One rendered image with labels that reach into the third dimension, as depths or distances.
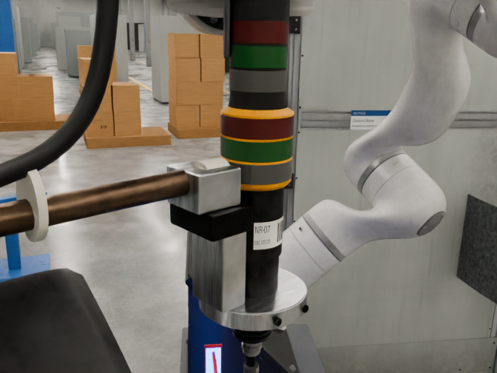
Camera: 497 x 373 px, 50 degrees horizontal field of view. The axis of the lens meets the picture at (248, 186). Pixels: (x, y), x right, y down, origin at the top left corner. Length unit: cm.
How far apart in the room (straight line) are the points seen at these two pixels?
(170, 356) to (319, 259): 195
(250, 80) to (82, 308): 24
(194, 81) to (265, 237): 818
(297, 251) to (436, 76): 41
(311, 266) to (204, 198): 78
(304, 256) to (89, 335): 66
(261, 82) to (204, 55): 819
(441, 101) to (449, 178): 158
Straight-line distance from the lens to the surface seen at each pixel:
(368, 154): 105
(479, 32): 83
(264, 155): 30
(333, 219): 104
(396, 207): 101
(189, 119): 855
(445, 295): 270
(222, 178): 28
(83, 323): 45
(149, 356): 293
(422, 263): 257
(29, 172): 24
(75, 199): 25
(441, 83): 90
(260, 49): 30
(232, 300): 32
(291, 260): 104
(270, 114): 30
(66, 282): 47
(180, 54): 842
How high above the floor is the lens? 161
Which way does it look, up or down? 16 degrees down
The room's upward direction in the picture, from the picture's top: 1 degrees clockwise
